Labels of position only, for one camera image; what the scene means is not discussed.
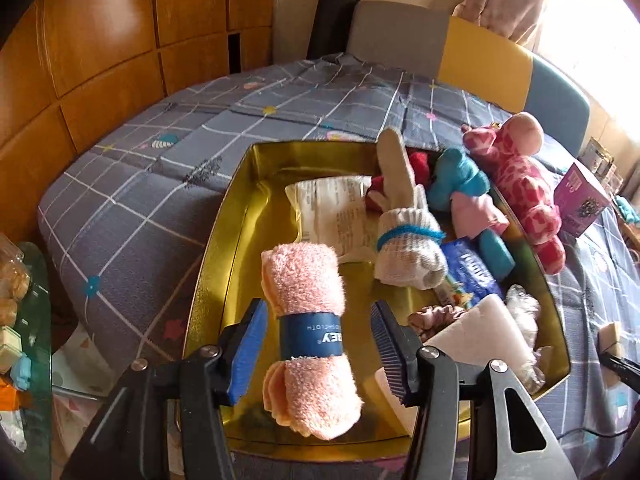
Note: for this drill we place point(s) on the small beige sponge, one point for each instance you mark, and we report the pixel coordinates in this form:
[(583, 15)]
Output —
[(610, 337)]

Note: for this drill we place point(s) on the blue tissue pack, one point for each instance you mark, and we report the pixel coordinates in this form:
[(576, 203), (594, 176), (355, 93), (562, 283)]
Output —
[(470, 272)]

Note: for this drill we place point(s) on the mauve hair scrunchie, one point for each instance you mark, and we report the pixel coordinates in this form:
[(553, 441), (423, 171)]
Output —
[(430, 317)]

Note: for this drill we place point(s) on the clear plastic bag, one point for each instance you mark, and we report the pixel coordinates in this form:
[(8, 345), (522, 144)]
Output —
[(525, 305)]

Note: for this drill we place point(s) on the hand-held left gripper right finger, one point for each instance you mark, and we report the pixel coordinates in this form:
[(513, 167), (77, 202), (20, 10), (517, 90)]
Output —
[(387, 355)]

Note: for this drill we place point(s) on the pale yellow sponge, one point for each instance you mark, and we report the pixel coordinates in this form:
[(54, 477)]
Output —
[(402, 419)]

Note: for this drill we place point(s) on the red cloth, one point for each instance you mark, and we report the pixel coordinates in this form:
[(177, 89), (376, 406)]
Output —
[(417, 162)]

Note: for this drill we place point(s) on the window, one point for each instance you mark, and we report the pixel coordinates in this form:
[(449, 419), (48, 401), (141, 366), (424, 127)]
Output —
[(600, 25)]

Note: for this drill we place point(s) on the pink spotted plush doll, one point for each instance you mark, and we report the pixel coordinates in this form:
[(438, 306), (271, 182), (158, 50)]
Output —
[(525, 180)]

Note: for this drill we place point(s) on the white knitted glove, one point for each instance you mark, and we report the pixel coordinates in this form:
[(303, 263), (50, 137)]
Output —
[(405, 240)]

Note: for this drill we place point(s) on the grey yellow blue headboard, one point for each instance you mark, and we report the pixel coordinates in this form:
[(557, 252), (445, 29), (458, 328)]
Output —
[(400, 35)]

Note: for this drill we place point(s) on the metal tin can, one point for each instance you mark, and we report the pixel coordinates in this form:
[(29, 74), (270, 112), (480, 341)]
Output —
[(597, 157)]

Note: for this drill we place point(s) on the teal plush toy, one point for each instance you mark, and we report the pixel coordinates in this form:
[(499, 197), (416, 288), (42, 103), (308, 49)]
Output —
[(629, 210)]

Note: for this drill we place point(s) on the white snack packet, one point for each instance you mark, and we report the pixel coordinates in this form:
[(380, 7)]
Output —
[(325, 210)]

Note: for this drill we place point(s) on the pink towel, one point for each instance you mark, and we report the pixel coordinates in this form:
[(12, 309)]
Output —
[(305, 280)]

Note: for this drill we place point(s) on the gold tin box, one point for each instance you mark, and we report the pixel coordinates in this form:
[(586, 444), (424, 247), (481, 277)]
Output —
[(240, 260)]

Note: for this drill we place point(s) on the printed floor mat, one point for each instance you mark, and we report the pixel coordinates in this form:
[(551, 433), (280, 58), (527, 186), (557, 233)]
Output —
[(85, 355)]

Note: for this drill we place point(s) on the wooden wardrobe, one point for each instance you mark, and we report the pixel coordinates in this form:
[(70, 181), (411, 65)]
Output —
[(100, 60)]

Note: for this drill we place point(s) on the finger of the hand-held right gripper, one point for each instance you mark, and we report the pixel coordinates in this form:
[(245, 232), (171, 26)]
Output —
[(622, 367)]

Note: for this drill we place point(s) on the black rolled mat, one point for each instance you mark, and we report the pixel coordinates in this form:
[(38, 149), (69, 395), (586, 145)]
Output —
[(332, 15)]

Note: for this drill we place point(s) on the glass side table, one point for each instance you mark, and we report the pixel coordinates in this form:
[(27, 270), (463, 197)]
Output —
[(37, 310)]

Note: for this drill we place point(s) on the packaged pastries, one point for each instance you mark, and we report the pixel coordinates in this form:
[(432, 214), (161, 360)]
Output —
[(12, 280)]

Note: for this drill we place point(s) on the blue and pink plush toy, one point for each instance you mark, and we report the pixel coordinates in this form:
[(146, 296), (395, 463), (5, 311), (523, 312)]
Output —
[(455, 175)]

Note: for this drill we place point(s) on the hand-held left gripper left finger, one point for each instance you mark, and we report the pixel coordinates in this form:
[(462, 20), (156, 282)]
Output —
[(245, 355)]

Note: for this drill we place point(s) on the purple cardboard box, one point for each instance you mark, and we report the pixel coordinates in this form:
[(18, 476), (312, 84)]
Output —
[(582, 200)]

